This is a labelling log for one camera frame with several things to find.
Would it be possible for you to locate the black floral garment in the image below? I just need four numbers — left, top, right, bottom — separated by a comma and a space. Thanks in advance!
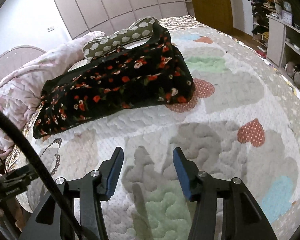
33, 24, 195, 139

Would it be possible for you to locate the pink white duvet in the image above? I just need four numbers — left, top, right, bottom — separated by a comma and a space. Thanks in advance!
0, 31, 106, 156

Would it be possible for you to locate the patchwork quilted bedspread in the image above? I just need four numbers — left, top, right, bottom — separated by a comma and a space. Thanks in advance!
23, 17, 300, 239

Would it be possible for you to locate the white shelf unit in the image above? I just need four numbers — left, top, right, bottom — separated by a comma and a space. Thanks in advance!
266, 15, 300, 68

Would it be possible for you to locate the white wardrobe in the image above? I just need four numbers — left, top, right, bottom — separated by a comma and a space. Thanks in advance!
54, 0, 187, 38

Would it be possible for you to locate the olive white-dotted pillow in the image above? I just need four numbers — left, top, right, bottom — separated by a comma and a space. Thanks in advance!
82, 16, 159, 60

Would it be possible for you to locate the cluttered dark rack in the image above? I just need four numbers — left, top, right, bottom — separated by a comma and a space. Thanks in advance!
248, 0, 281, 52

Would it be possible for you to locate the brown wooden door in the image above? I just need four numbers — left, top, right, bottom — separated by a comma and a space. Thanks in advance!
192, 0, 234, 34

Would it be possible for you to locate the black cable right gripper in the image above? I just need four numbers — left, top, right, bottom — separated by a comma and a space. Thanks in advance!
0, 103, 84, 240

